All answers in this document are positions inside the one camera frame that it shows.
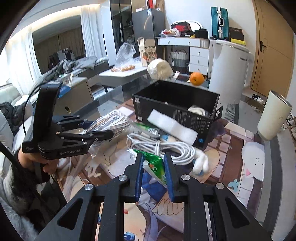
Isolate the white rope bundle bag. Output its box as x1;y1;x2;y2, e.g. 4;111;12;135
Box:
86;109;130;138

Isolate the white plush toy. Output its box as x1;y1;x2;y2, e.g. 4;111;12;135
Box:
159;136;209;175

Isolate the white power cable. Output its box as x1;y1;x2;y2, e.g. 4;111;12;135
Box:
126;132;196;165

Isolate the green snack packet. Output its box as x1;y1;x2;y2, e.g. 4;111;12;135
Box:
133;149;167;187

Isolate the white foam block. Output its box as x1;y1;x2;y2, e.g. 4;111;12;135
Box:
147;109;198;145

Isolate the person's left hand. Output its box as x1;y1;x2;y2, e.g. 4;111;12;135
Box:
18;148;59;175

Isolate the bed with grey bedding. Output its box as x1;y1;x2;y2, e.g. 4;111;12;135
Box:
32;56;109;88

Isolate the anime print desk mat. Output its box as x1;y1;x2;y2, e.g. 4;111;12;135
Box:
58;121;265;240

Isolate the grey low side table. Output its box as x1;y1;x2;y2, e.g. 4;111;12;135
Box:
98;63;147;91

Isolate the clear plastic bag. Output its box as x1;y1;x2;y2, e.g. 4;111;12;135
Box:
111;43;136;72

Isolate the fruit print cardboard box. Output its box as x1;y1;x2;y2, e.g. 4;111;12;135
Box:
137;37;157;67

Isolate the black storage box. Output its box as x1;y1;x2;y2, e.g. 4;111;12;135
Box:
132;80;223;149

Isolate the cream tumbler cup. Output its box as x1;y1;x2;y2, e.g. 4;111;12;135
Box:
257;90;292;141

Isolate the dark grey refrigerator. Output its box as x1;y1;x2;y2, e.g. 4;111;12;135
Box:
132;9;165;58

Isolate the striped laundry basket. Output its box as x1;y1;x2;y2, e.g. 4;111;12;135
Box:
171;49;189;68

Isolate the orange fruit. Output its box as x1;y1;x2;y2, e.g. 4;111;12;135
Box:
189;72;205;86

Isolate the red black shoe box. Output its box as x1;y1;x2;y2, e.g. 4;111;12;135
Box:
171;22;191;34

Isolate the white desk with drawers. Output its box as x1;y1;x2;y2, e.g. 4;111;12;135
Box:
158;37;210;76

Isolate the white tall appliance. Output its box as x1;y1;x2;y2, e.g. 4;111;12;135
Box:
209;40;254;106

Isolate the wooden door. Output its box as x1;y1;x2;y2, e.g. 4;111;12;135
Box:
251;1;295;96

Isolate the teal suitcase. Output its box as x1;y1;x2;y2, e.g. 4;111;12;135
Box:
211;6;230;41

